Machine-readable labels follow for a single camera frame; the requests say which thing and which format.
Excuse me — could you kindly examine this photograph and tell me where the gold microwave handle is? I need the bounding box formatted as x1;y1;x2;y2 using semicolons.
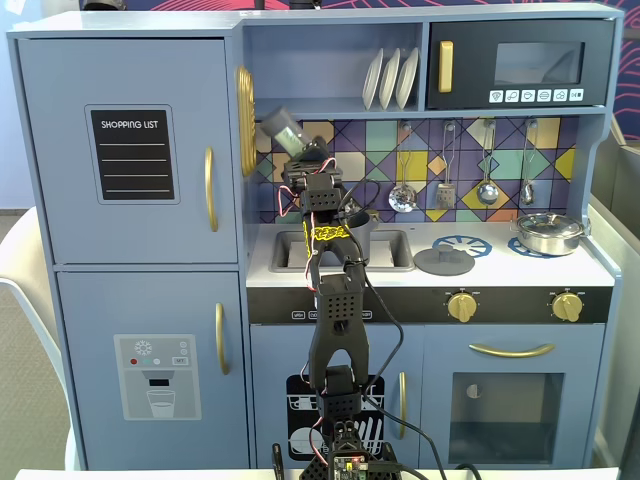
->
438;39;456;95

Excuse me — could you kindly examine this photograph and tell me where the black shopping list board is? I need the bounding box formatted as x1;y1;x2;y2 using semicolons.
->
83;103;182;206

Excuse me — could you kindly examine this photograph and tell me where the red white servo wire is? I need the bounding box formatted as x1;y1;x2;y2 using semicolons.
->
277;157;338;297

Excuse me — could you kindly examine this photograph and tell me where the steel ladle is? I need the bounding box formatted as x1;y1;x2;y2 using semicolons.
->
474;119;501;207

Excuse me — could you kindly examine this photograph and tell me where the toy microwave oven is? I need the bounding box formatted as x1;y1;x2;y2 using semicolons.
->
425;18;617;112

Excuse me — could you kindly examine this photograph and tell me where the steel whisk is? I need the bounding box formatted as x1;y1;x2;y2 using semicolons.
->
519;118;539;207

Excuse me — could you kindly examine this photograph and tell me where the blue oven door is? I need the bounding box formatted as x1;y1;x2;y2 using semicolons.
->
423;324;608;470

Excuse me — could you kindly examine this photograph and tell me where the blue toy kitchen cabinet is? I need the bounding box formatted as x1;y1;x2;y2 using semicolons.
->
7;2;626;472

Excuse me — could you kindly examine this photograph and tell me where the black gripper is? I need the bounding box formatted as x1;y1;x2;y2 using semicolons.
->
281;135;346;193

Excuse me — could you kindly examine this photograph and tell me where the white plastic chair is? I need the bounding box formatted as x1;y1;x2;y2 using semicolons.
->
0;205;84;472

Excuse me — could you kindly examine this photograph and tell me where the gray toy plate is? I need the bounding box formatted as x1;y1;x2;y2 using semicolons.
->
395;46;421;111
378;47;403;112
361;47;386;112

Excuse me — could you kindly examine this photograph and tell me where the blue freezer door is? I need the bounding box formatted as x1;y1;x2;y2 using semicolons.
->
55;269;251;470

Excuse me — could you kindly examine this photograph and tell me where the gold dishwasher door handle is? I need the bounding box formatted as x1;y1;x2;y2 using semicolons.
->
395;370;409;442

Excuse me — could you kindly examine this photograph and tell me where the gold fridge door handle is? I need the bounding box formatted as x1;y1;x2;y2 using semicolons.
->
203;145;221;234

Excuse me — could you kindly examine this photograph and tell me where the gold ribbed oval fixture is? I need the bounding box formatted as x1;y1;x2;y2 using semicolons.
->
234;64;259;178

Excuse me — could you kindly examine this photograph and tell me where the gray translucent salt shaker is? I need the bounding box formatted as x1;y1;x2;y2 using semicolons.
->
259;105;314;157

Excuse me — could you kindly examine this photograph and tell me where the steel pot with lid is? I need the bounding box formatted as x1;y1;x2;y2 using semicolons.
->
510;211;593;258

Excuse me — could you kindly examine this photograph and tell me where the robot controller board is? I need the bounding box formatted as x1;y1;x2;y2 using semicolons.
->
329;451;374;480

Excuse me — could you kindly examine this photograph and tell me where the gold oven door handle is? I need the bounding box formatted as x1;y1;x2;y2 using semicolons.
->
468;341;557;360

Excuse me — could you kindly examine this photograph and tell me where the black camera cable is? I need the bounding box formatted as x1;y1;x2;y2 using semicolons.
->
337;178;449;480

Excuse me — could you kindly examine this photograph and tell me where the gold freezer door handle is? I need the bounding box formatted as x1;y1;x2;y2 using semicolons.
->
214;301;232;377

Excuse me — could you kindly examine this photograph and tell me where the steel skimmer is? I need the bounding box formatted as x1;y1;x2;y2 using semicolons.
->
388;121;419;214

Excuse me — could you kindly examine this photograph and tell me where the steel slotted spatula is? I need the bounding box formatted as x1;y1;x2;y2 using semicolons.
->
435;120;458;212

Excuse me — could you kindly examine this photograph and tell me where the black white dishwasher sticker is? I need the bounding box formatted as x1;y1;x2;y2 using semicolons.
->
285;374;387;462

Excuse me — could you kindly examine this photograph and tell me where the blue fridge door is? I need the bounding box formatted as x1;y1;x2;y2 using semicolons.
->
17;37;240;267

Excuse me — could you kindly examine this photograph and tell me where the gray pot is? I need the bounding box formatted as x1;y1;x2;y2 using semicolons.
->
344;209;380;264

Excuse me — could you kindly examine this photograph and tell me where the blue dishwasher door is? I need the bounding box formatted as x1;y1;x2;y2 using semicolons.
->
249;324;425;470

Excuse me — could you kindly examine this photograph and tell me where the gray pot lid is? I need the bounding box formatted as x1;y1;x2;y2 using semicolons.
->
412;244;477;277

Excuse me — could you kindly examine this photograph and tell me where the gray toy sink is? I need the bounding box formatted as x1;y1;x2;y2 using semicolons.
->
269;228;417;275

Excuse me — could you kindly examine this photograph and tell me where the gold stove knob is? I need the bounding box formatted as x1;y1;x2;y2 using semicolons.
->
550;291;584;323
445;291;479;324

